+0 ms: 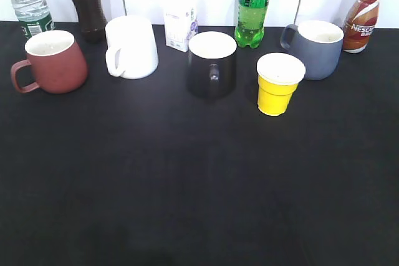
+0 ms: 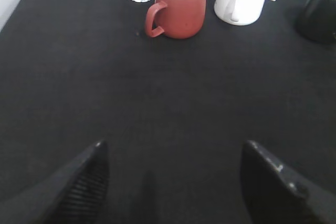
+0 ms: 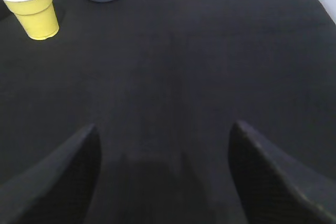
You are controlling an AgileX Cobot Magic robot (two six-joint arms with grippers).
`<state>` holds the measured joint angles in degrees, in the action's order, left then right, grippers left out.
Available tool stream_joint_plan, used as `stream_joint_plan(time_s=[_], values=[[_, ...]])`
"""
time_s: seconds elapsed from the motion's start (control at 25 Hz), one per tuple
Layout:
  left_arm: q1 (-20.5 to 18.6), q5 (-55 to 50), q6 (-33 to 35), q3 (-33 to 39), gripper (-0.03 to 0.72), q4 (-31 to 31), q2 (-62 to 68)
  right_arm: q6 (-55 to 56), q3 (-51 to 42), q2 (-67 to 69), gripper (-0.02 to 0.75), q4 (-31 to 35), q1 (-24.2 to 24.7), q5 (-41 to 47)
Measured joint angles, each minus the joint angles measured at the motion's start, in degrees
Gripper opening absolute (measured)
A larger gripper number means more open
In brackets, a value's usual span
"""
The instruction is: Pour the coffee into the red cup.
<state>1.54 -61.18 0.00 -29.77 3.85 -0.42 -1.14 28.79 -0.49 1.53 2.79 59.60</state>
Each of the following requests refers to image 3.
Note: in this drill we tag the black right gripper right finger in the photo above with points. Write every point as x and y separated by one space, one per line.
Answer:
274 187

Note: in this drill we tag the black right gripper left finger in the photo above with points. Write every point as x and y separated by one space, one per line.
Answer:
60 187

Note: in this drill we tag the black table cloth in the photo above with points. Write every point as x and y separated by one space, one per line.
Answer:
163 81

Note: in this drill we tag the yellow paper cup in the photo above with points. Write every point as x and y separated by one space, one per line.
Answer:
37 17

